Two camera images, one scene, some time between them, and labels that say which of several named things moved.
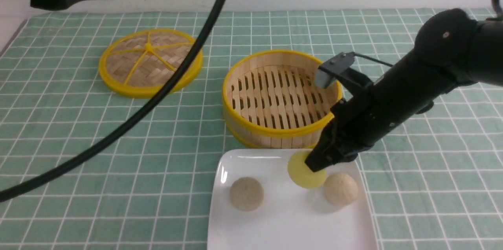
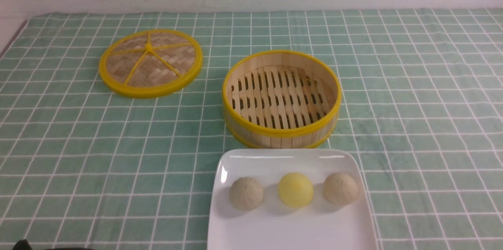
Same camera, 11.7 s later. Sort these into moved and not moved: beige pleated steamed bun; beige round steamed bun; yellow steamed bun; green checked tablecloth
Moved: yellow steamed bun
Not moved: green checked tablecloth; beige round steamed bun; beige pleated steamed bun
